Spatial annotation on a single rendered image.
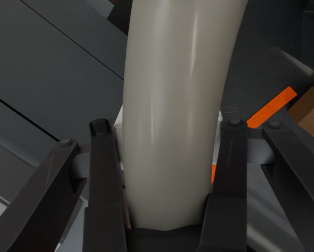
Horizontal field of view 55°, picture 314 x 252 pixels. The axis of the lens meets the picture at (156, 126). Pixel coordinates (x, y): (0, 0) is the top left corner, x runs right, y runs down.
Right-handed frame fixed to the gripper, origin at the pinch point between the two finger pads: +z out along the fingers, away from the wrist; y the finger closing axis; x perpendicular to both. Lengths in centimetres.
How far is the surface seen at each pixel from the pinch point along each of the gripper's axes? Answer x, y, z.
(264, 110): -36, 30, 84
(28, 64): -0.4, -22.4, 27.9
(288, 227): -89, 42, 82
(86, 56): -4, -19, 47
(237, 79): -24, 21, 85
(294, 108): -35, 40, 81
